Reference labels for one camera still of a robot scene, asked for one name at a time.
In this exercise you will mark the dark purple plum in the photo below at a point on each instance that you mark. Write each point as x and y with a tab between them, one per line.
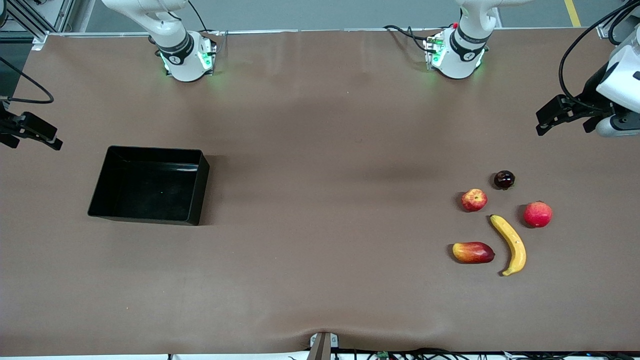
504	180

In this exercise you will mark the aluminium frame post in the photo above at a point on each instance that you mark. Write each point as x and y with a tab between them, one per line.
605	31
30	22

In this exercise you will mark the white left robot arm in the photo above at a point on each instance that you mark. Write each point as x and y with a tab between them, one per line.
462	50

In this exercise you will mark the black plastic box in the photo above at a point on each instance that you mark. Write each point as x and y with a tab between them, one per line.
150	187

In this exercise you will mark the round red fruit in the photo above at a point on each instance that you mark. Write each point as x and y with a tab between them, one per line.
538	214

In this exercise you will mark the red yellow mango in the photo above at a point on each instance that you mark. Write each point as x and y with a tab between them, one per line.
473	252

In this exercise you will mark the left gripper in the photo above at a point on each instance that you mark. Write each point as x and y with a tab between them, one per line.
593	93

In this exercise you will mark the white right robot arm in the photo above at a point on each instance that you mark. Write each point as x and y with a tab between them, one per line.
175	50

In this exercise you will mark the yellow banana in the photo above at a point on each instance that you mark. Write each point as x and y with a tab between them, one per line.
515	245

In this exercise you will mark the brown table mat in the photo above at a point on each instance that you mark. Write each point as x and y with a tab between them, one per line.
300	125

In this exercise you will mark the metal table clamp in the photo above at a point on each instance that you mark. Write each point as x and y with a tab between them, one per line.
322	347

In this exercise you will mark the small red yellow apple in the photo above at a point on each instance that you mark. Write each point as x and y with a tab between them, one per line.
474	200

